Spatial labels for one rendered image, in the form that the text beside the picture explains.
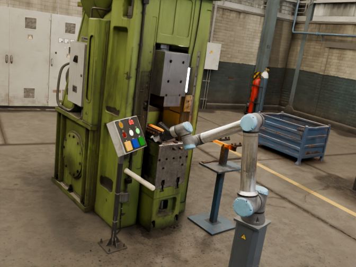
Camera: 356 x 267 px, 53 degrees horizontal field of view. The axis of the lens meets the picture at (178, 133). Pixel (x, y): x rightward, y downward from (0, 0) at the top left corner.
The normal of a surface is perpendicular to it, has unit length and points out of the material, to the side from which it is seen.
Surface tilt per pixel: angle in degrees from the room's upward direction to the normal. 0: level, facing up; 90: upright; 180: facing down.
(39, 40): 90
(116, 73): 89
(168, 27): 90
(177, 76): 90
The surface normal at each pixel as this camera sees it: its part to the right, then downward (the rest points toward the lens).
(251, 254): 0.07, 0.26
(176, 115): -0.77, 0.06
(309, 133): 0.58, 0.27
